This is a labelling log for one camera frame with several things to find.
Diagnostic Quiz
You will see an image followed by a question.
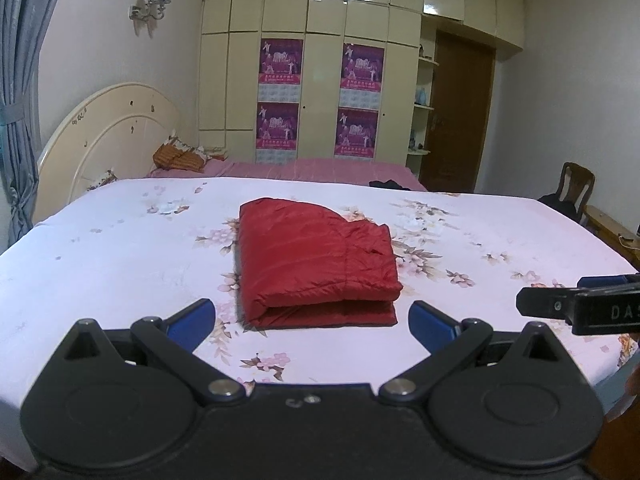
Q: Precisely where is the red down jacket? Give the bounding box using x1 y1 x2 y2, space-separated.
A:
236 197 402 330

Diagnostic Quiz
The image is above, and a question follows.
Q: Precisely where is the wooden side table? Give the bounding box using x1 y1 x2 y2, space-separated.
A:
584 205 640 270

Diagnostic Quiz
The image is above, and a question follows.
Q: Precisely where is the brown wooden chair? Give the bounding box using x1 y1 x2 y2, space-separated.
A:
539 162 596 223

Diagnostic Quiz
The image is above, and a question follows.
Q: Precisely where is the floral white bed sheet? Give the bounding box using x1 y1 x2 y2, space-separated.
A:
1 178 632 470

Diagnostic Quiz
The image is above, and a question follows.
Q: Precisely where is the black garment on bed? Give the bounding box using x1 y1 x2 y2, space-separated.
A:
369 180 409 191

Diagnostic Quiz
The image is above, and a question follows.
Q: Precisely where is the pink checked bedspread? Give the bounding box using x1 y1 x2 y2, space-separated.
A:
149 158 425 192

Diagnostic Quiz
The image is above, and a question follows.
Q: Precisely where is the cream round headboard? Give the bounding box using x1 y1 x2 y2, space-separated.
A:
32 82 198 223

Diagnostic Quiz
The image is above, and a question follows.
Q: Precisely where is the lower right purple poster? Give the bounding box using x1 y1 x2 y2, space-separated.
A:
334 107 378 159

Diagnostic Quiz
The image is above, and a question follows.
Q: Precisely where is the purple poster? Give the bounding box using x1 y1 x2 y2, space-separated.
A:
258 38 304 84
334 107 378 159
341 42 385 92
255 102 298 151

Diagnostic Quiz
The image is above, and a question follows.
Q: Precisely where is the lower left purple poster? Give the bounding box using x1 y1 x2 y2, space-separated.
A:
255 102 298 151

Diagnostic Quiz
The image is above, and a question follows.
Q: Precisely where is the brown wooden door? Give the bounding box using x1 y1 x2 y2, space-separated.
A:
420 32 496 193

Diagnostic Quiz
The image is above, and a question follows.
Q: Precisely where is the upper right purple poster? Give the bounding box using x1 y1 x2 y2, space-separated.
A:
341 42 385 92

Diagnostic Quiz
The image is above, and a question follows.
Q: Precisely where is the upper left purple poster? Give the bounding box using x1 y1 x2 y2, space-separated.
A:
258 38 304 84

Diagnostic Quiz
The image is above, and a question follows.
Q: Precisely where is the cream built-in wardrobe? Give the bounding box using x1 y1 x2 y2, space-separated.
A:
198 0 524 165

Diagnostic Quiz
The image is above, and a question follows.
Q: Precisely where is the grey blue curtain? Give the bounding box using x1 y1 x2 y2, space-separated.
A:
1 0 58 245

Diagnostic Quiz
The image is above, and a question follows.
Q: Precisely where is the silver wall lamp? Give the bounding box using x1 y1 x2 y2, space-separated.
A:
129 0 171 22

